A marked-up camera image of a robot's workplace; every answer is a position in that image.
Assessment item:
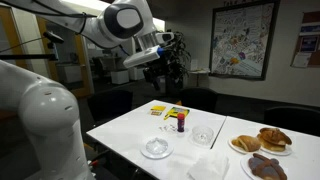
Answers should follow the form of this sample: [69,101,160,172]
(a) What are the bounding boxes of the stacked brown bread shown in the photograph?
[256,126,293,153]

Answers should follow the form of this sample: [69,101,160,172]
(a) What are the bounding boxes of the white plate under croissant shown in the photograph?
[227,134,262,155]

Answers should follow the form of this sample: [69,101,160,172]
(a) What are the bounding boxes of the yellow sticky note pad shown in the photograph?
[150,105,167,113]

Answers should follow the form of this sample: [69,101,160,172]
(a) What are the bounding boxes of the small white pedestal table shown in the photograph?
[187,67,211,88]

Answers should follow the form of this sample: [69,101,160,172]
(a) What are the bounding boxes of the white plate under stacked bread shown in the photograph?
[258,133,294,157]

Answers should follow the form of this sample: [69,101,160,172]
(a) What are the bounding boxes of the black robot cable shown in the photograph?
[31,0,98,35]

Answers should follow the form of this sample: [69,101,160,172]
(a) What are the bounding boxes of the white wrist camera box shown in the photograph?
[122,45,165,69]

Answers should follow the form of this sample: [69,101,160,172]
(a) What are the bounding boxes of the cork bulletin board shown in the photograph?
[290,10,320,70]

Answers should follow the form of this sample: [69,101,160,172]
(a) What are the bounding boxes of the golden croissant bread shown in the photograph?
[231,134,262,153]

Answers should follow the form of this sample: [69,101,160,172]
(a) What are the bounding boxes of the white low cabinet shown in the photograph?
[109,68,131,86]

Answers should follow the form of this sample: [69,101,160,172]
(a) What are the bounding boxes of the framed colourful wall poster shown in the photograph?
[208,0,281,82]

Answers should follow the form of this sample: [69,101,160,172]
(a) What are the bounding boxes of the clear glass bowl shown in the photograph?
[191,124,215,146]

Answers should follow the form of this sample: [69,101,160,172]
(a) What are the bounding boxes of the dark bread with brown cross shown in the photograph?
[247,152,288,180]

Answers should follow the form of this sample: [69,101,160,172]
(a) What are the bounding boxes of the white paper napkin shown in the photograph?
[186,150,231,180]

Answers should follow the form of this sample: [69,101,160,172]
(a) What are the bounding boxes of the white round plate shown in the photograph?
[140,138,175,160]

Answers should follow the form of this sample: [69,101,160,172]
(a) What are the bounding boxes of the black camera on boom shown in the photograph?
[0,30,65,63]

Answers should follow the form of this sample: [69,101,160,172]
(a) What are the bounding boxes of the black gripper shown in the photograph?
[143,65,162,92]

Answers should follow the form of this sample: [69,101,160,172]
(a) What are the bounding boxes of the yellow green crayon box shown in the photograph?
[165,106,191,119]

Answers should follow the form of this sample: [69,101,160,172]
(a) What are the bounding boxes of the clear glass dish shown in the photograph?
[145,137,170,155]

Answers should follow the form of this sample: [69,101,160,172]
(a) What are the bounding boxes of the scattered small metal clips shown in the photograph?
[157,123,178,133]

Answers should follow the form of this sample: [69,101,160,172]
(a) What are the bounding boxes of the white plate under dark bread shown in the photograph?
[239,153,290,180]

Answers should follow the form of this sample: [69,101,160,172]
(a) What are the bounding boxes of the colourful striped card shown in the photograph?
[147,110,164,117]

